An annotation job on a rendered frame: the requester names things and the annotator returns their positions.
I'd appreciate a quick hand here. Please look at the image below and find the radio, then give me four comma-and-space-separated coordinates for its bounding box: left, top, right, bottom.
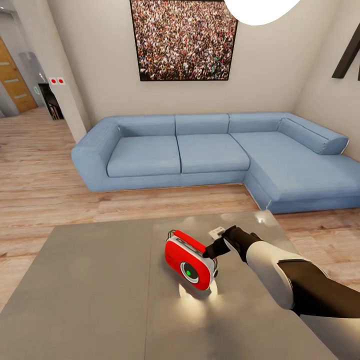
165, 230, 218, 291

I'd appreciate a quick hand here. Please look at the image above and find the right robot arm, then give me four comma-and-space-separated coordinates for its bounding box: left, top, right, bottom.
202, 225, 360, 360

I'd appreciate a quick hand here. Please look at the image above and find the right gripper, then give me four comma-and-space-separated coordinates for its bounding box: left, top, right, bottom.
202, 236, 227, 260

